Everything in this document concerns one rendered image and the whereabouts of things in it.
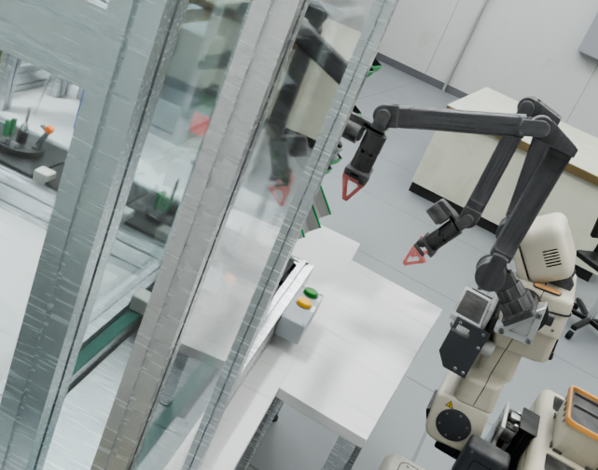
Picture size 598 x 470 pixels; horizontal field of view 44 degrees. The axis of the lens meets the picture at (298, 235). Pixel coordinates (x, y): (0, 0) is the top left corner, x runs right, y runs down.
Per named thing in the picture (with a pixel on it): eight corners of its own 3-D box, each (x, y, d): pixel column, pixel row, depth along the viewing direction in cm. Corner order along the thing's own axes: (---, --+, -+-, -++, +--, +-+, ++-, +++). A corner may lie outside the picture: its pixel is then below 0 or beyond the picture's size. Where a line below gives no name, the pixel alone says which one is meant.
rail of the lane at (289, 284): (302, 293, 225) (315, 263, 221) (187, 467, 144) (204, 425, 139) (285, 284, 226) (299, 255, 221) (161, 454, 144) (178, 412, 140)
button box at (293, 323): (316, 312, 209) (325, 294, 207) (297, 345, 190) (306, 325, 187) (294, 301, 210) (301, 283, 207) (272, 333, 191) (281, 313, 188)
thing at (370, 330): (438, 315, 254) (442, 309, 253) (361, 449, 174) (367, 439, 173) (266, 221, 270) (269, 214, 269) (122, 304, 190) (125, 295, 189)
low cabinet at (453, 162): (600, 225, 819) (641, 158, 787) (596, 289, 617) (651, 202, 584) (453, 153, 861) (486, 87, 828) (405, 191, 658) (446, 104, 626)
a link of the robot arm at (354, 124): (392, 113, 185) (397, 111, 193) (352, 92, 187) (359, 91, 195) (370, 155, 189) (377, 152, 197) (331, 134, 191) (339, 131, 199)
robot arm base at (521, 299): (535, 315, 184) (539, 299, 194) (521, 286, 183) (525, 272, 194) (503, 327, 187) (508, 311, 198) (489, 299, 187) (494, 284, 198)
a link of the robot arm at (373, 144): (386, 136, 188) (391, 132, 193) (362, 123, 189) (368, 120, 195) (374, 159, 191) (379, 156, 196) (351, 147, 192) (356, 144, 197)
